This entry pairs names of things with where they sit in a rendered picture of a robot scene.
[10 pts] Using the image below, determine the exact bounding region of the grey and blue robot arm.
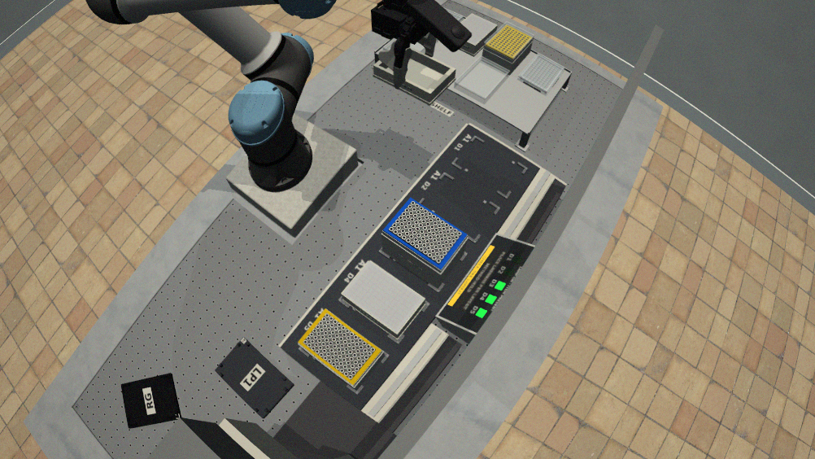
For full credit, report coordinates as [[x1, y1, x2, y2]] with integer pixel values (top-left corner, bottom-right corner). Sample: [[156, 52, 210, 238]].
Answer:
[[86, 0, 472, 192]]

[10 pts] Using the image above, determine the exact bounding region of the grey flat shelf table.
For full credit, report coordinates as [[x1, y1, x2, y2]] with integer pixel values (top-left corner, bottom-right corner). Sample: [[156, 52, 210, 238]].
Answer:
[[433, 41, 572, 148]]

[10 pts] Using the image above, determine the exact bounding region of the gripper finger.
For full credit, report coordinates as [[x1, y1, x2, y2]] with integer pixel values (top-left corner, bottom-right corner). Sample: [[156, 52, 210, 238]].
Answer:
[[378, 32, 412, 89], [418, 33, 436, 57]]

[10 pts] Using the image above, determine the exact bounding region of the blue tip rack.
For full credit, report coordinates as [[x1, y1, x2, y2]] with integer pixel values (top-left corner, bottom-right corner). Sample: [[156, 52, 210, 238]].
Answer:
[[381, 198, 468, 288]]

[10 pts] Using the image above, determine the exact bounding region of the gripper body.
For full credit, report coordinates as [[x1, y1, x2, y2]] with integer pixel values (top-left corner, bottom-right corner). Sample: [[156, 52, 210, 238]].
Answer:
[[371, 0, 429, 45]]

